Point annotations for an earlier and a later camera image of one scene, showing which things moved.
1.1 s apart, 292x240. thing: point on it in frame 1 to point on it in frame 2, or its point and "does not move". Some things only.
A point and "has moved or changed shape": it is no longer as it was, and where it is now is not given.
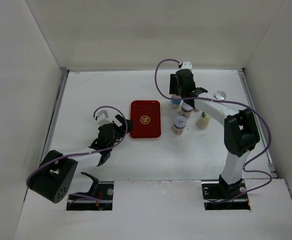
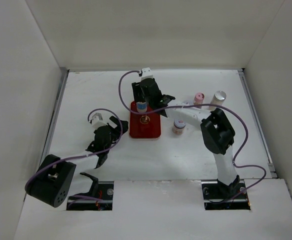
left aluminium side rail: [50, 134] does not move
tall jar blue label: [176, 103] has moved or changed shape
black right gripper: [173, 89] to [137, 89]
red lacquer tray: [146, 117] does not move
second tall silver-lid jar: [220, 95] does not move
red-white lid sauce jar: [179, 123] does not move
